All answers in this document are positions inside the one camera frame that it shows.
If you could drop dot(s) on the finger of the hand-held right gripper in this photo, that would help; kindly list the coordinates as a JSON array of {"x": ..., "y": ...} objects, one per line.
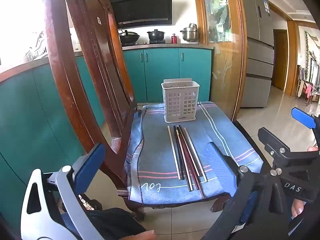
[
  {"x": 273, "y": 140},
  {"x": 303, "y": 118}
]

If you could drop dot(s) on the green wall garland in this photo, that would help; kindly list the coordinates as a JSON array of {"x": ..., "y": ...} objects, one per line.
[{"x": 306, "y": 45}]

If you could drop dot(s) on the white plastic utensil basket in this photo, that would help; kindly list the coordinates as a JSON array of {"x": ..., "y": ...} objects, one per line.
[{"x": 180, "y": 102}]

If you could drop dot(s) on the grey refrigerator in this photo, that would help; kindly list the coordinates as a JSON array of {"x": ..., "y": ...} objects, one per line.
[{"x": 257, "y": 55}]

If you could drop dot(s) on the clothes drying rack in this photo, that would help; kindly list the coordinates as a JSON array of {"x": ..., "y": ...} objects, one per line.
[{"x": 308, "y": 90}]

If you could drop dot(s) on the person's right hand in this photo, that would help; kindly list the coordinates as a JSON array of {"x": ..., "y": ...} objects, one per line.
[{"x": 297, "y": 208}]

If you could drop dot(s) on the teal base kitchen cabinets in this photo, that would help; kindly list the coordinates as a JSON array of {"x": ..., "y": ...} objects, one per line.
[{"x": 162, "y": 75}]

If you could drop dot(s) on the black chopstick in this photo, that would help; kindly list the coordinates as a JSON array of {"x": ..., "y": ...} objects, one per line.
[{"x": 179, "y": 152}]

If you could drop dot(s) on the brown wooden door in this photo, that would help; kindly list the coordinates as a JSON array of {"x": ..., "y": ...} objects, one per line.
[{"x": 280, "y": 60}]

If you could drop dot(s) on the dark clothing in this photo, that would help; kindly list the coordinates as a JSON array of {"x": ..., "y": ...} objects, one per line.
[{"x": 112, "y": 222}]

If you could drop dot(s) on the red bottle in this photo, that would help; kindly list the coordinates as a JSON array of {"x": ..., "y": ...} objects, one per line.
[{"x": 174, "y": 38}]

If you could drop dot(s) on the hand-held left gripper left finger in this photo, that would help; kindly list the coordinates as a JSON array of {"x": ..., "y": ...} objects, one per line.
[{"x": 90, "y": 167}]

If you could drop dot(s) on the person's left hand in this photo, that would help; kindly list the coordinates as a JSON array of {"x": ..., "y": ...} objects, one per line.
[{"x": 140, "y": 235}]

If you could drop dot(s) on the black cooking pot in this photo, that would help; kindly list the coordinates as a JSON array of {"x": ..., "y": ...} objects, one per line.
[{"x": 156, "y": 35}]

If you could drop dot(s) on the stainless steel pot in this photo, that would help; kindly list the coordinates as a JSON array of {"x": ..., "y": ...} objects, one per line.
[{"x": 190, "y": 33}]

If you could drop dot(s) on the gas stove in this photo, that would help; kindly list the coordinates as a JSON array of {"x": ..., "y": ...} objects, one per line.
[{"x": 155, "y": 42}]

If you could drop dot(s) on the wood framed glass door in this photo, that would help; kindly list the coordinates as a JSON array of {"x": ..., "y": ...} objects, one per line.
[{"x": 225, "y": 55}]

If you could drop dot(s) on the dark wooden chair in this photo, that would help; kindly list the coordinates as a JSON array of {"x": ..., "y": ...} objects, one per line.
[{"x": 75, "y": 80}]

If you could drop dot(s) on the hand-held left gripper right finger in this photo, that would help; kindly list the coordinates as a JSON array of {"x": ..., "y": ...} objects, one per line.
[{"x": 231, "y": 163}]

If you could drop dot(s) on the black range hood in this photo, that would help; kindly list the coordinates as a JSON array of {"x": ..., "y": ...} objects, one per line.
[{"x": 142, "y": 5}]

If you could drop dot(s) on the black wok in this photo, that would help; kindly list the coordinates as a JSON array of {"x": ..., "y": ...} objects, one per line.
[{"x": 128, "y": 37}]

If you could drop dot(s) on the dark red chopstick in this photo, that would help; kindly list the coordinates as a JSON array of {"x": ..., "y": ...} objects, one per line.
[
  {"x": 191, "y": 155},
  {"x": 188, "y": 155}
]

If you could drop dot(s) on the blue striped cloth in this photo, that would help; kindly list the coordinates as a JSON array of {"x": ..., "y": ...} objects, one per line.
[{"x": 155, "y": 155}]

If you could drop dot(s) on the white dish rack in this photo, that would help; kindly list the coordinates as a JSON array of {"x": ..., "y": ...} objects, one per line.
[{"x": 37, "y": 53}]

